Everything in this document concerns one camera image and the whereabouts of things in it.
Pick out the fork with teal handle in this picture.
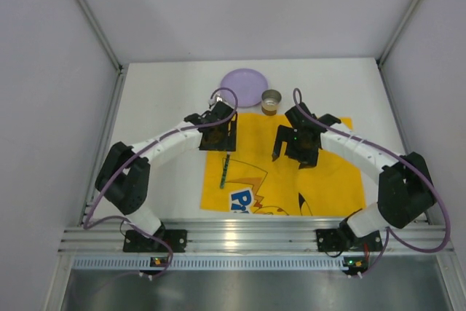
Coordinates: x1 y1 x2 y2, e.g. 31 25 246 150
219 152 231 189

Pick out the yellow Pikachu cloth placemat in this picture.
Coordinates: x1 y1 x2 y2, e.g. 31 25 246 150
200 113 366 216

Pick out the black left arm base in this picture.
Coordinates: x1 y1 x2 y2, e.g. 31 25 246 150
122 229 188 253

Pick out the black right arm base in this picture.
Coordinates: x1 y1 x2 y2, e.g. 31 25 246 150
315 228 382 257

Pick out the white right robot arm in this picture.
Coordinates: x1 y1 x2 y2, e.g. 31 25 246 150
273 103 436 238

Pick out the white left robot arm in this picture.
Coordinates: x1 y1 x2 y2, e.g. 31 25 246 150
95 103 296 237

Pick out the metal cup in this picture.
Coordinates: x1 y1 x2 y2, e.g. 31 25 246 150
261 89 282 116

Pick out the purple plastic plate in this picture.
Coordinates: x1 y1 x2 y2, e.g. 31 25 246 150
220 68 269 108

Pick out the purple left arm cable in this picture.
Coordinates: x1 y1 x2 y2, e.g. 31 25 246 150
82 87 240 277

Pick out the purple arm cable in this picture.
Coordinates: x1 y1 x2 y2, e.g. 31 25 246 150
293 87 452 278
82 87 240 277

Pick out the aluminium mounting rail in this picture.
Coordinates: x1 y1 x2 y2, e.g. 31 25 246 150
57 218 454 256

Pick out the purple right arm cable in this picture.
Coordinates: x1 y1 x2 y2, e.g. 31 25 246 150
293 87 452 278

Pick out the perforated cable duct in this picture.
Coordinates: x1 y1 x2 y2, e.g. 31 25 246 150
73 255 368 272

